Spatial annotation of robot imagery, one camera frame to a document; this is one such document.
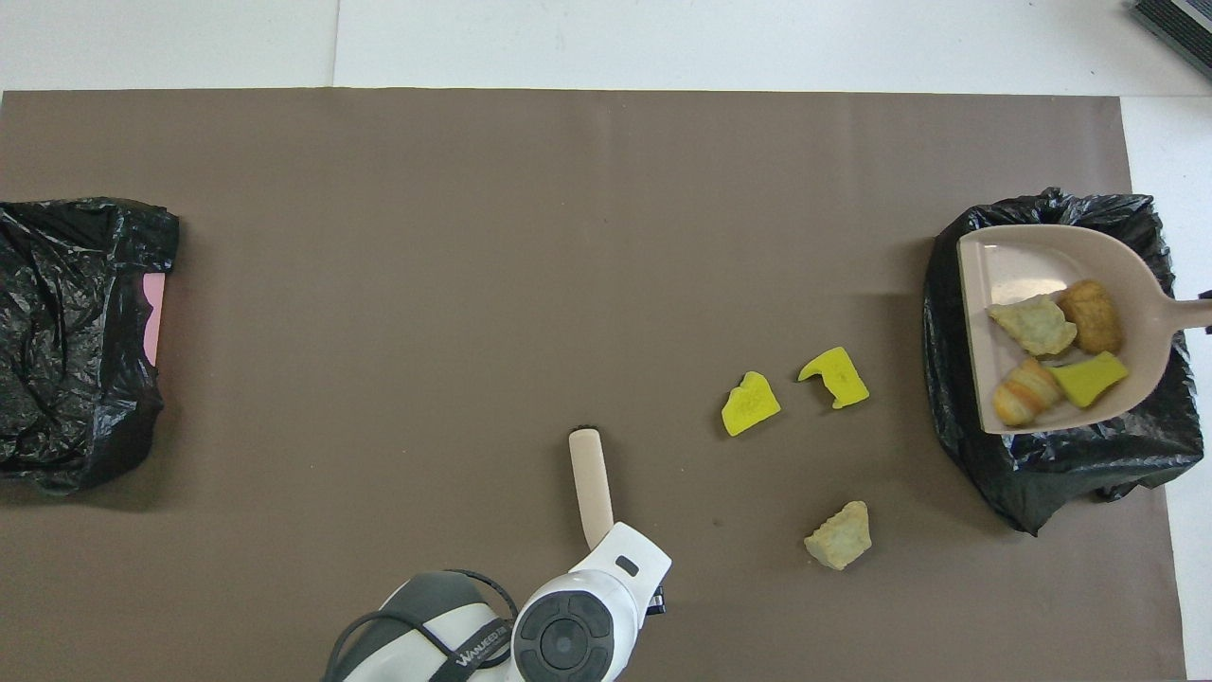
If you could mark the pink bin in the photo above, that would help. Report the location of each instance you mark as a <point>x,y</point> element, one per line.
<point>156,322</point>

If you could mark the black ribbed device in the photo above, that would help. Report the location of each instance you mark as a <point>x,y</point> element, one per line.
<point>1179,24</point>

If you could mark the yellow sponge wedge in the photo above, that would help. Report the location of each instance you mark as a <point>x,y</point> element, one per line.
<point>751,407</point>

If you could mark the brown paper mat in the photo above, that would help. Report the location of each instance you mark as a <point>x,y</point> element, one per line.
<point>473,237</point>

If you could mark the beige dumpling shaped chunk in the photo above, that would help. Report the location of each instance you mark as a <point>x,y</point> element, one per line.
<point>1037,327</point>

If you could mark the notched yellow sponge piece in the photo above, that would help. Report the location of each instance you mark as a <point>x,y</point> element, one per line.
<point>838,374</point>

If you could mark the black trash bag over pink bin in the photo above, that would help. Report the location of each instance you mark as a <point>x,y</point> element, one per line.
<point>66,360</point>

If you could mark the brown bread roll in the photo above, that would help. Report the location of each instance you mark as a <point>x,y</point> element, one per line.
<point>1094,317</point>

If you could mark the black trash bag bin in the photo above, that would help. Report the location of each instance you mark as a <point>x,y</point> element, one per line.
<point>1070,474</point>

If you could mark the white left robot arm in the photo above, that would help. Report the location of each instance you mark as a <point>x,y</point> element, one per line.
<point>568,635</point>

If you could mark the beige brush black bristles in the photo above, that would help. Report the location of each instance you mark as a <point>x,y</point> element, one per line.
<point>592,483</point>

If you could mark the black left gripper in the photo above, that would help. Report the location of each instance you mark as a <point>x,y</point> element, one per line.
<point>656,601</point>

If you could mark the striped croissant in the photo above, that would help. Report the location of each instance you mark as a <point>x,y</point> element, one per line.
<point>1023,396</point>

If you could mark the beige plastic dustpan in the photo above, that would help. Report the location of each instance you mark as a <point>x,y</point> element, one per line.
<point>1004,275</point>

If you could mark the flared yellow sponge piece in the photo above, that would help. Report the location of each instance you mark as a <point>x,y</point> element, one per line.
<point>1089,379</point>

